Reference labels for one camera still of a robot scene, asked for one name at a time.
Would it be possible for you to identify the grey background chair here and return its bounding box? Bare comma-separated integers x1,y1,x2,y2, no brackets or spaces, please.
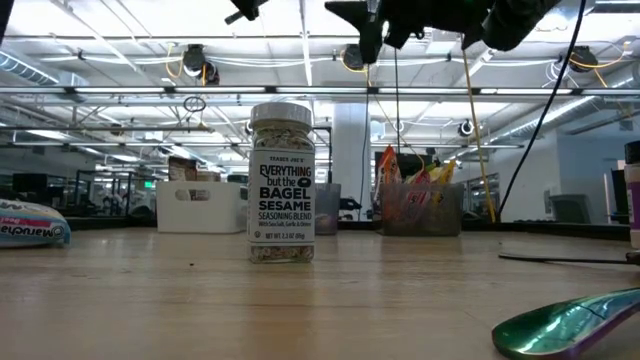
548,194,594,225

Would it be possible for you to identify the iridescent green spoon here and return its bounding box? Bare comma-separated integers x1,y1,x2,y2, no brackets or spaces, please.
492,287,640,360

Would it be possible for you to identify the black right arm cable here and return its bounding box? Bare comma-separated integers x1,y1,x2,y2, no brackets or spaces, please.
497,0,589,216

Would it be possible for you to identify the white plastic bin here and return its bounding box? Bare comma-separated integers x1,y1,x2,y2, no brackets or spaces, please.
155,180,250,235

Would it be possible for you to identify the bagel seasoning jar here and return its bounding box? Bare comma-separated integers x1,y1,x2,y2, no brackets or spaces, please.
248,102,316,265

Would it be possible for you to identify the yellow cable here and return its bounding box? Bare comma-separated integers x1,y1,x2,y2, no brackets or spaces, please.
462,47,497,224

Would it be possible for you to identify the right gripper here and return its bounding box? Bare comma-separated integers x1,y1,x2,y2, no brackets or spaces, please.
324,0,495,52

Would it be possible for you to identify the pink green ramen packet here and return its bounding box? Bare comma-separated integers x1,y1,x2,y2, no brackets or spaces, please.
403,163,437,216

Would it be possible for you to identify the dark metal spoon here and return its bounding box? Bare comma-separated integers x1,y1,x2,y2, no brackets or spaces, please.
498,251,640,266

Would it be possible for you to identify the yellow red ramen packet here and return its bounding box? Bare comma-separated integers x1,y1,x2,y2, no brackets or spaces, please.
0,198,72,250

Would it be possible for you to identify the grey plastic bin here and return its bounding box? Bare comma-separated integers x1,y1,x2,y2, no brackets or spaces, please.
314,183,343,236
378,182,464,238

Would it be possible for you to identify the brown spice packet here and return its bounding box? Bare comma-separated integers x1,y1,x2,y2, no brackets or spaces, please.
168,156,199,182

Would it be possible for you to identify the black desk device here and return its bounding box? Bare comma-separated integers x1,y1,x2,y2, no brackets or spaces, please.
610,168,630,225

